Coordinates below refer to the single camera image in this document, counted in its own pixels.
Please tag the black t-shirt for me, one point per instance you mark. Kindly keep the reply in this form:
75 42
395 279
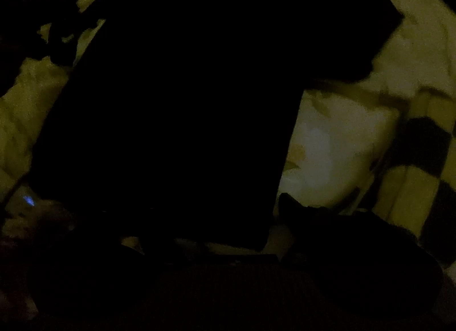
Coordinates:
175 123

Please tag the floral light bed sheet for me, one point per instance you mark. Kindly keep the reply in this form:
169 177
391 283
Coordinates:
323 214

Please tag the black white checkered cloth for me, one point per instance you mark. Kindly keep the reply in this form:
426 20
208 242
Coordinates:
418 189

